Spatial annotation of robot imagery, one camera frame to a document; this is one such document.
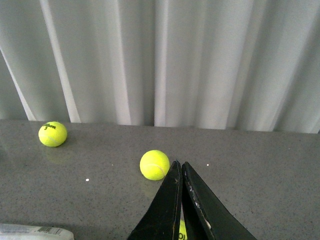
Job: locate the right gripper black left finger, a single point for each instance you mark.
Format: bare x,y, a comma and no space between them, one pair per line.
162,219

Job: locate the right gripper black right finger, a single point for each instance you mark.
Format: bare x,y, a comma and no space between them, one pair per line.
205,216

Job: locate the clear tennis ball can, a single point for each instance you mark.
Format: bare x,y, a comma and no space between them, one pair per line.
26,232

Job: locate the tennis ball near with logo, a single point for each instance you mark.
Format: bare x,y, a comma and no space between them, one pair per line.
182,231

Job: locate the tennis ball with logo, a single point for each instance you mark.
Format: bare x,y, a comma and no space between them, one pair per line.
52,134
182,231

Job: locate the tennis ball middle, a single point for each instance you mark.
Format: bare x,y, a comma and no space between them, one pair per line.
154,165

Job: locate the tennis ball with logo back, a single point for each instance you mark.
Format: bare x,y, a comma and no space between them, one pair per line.
52,134

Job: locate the white pleated curtain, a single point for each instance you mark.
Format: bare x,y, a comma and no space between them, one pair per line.
214,64

